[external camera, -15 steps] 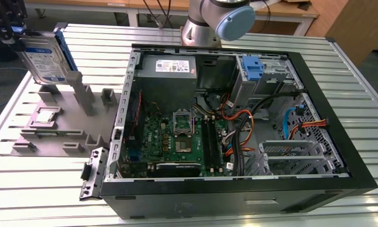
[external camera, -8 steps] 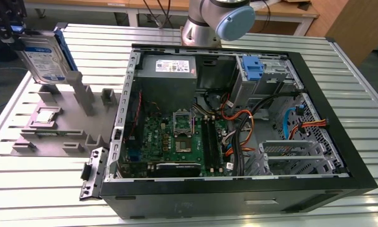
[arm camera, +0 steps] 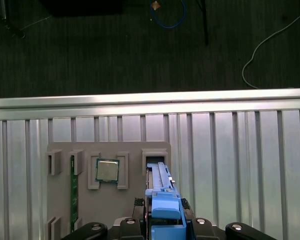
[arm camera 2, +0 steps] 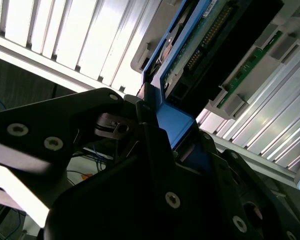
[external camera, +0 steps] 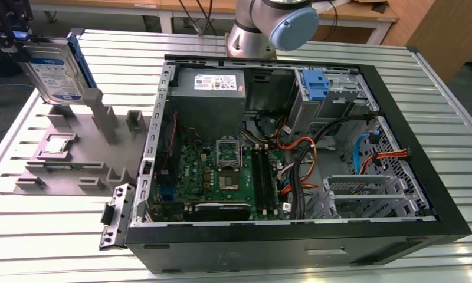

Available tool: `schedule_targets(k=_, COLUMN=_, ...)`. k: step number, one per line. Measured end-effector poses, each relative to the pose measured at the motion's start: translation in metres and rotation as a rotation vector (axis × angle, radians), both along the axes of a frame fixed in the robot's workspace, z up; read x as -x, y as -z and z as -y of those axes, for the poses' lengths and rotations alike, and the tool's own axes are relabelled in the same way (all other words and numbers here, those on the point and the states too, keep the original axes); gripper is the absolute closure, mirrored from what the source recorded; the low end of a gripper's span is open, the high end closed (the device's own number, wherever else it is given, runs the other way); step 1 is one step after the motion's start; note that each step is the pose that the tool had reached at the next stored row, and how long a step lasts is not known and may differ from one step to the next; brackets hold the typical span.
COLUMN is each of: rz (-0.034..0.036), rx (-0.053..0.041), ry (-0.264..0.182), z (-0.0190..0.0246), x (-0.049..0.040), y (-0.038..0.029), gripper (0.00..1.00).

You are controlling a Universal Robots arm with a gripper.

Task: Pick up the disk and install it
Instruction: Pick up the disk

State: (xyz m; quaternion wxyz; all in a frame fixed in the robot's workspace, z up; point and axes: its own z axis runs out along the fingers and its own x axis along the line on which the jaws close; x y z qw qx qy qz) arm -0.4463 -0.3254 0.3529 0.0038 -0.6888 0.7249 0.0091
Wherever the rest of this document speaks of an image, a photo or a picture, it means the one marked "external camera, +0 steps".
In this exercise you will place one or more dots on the grey parts rack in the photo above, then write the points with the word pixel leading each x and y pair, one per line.
pixel 90 147

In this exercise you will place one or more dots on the metal disk bay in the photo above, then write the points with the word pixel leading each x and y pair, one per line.
pixel 361 197

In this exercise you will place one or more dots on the thin locking lever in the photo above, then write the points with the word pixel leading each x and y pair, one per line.
pixel 240 156

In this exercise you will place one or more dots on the black RAM slot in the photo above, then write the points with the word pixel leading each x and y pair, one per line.
pixel 259 177
pixel 271 177

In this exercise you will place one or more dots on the metal optical drive cage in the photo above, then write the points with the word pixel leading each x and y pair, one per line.
pixel 337 103

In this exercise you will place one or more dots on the silver CPU chip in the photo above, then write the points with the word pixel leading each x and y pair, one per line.
pixel 57 146

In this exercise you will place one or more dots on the square brown base plate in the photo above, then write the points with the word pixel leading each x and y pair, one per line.
pixel 232 56

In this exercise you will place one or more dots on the black graphics card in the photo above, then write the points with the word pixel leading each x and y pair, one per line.
pixel 220 210

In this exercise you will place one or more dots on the black office chair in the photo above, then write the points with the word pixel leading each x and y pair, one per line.
pixel 5 70

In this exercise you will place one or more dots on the hard disk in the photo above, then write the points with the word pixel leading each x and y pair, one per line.
pixel 50 76

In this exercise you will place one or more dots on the blue plastic drive latch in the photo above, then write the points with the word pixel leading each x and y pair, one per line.
pixel 315 84

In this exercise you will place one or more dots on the wooden desk white frame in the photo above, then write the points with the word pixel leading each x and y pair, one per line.
pixel 357 14

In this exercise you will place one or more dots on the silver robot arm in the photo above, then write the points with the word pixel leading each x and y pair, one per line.
pixel 255 17

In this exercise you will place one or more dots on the grey hinged card bracket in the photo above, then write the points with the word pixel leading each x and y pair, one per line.
pixel 120 206

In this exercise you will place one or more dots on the green RAM stick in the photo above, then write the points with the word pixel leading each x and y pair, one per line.
pixel 64 167

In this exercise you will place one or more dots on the grey power supply unit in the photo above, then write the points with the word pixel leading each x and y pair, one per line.
pixel 204 115

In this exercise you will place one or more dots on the black open PC case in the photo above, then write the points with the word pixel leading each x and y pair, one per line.
pixel 259 250

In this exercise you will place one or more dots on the green motherboard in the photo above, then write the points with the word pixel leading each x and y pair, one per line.
pixel 196 177

